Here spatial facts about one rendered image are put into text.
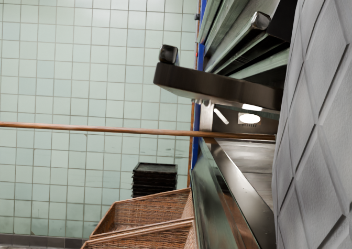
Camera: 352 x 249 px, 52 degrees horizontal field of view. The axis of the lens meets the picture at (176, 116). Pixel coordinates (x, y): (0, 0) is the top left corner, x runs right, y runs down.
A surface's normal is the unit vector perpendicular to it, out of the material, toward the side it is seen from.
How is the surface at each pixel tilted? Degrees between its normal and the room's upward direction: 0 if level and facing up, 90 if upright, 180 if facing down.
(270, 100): 90
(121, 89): 90
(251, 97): 90
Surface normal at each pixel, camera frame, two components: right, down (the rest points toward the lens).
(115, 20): -0.02, 0.05
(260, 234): 0.06, -1.00
